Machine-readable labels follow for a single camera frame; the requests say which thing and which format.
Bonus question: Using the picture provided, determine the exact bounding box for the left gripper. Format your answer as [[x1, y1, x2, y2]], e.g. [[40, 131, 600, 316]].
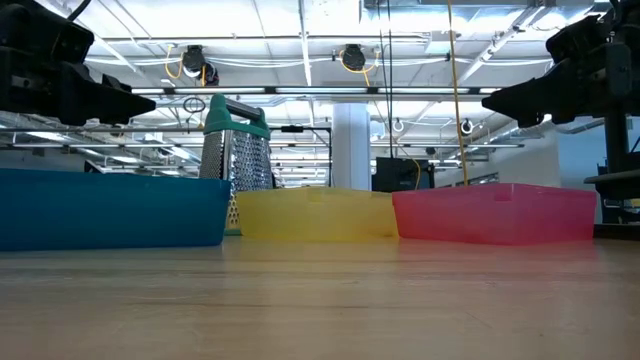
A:
[[0, 2, 157, 127]]

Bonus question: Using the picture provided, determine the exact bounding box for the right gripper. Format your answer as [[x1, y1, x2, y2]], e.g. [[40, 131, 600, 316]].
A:
[[482, 14, 632, 129]]

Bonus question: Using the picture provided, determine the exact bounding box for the red translucent plastic bin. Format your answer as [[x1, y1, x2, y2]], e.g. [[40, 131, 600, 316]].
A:
[[391, 182, 599, 247]]

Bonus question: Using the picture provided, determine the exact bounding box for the computer monitor black stand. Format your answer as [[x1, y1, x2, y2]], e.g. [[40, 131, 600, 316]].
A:
[[604, 112, 631, 174]]

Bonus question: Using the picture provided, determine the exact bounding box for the blue plastic bin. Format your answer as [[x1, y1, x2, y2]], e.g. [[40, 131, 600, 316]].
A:
[[0, 167, 232, 252]]

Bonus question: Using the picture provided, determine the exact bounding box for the grey computer desk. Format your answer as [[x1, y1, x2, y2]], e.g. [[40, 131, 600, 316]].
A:
[[583, 168, 640, 241]]

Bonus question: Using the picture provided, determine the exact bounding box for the black equipment cabinet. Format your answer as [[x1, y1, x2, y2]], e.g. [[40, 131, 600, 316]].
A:
[[372, 156, 436, 194]]

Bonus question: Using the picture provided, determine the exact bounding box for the white structural column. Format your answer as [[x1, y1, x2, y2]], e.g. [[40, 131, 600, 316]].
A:
[[331, 102, 373, 191]]

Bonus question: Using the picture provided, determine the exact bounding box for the yellow translucent plastic bin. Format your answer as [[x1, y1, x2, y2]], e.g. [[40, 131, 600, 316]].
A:
[[234, 186, 400, 244]]

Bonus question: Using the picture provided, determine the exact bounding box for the yellow hanging cable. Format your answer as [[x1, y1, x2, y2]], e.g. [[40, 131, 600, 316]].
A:
[[446, 0, 470, 187]]

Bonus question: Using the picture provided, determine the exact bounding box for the black ceiling cable reel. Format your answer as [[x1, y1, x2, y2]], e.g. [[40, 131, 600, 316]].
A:
[[202, 61, 221, 87], [180, 44, 207, 77], [341, 43, 367, 72]]

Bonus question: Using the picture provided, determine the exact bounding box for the metal box grater teal handle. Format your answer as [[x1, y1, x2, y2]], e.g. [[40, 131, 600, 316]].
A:
[[198, 92, 275, 236]]

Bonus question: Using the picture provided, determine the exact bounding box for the thin black hanging cable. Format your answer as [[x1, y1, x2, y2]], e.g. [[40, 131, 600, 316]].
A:
[[378, 0, 385, 151]]

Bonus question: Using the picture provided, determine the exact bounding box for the black station frame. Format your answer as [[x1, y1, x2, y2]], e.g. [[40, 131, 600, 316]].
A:
[[272, 124, 334, 187]]

